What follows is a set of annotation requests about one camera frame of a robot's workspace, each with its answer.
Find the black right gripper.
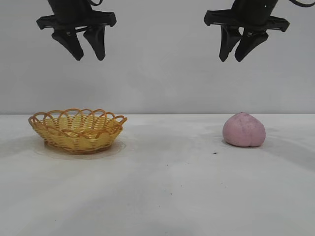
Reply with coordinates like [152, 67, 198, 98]
[203, 0, 291, 63]

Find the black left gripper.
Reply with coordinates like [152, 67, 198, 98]
[36, 0, 118, 61]

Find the pink peach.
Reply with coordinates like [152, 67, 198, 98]
[222, 111, 266, 148]

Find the yellow woven wicker basket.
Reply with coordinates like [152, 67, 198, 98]
[28, 108, 128, 155]

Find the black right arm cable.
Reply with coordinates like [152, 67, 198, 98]
[289, 0, 315, 7]

